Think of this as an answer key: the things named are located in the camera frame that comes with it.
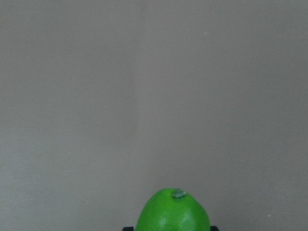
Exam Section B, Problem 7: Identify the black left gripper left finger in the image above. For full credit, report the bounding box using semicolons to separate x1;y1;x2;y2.
122;227;134;231

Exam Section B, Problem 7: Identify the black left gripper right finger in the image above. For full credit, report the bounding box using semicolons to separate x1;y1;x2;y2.
210;226;219;231

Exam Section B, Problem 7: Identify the green lime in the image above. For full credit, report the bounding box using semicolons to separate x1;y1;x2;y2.
135;188;211;231

